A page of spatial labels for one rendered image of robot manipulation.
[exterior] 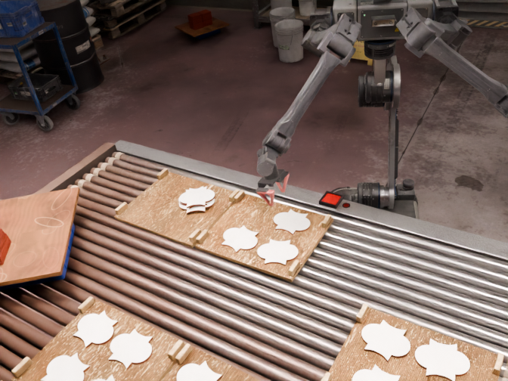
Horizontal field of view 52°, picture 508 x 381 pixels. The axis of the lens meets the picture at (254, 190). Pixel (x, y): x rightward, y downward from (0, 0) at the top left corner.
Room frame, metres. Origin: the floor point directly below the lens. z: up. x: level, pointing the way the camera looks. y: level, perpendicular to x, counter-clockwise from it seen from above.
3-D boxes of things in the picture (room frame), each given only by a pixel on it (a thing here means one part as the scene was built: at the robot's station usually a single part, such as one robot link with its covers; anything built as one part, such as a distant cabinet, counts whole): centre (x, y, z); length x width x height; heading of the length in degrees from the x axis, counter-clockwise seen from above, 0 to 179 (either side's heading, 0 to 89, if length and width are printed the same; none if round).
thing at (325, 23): (2.08, -0.36, 1.45); 0.09 x 0.08 x 0.12; 77
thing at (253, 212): (1.47, -0.02, 0.93); 0.41 x 0.35 x 0.02; 55
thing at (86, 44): (5.38, 1.75, 0.44); 0.59 x 0.59 x 0.88
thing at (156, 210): (1.71, 0.32, 0.93); 0.41 x 0.35 x 0.02; 53
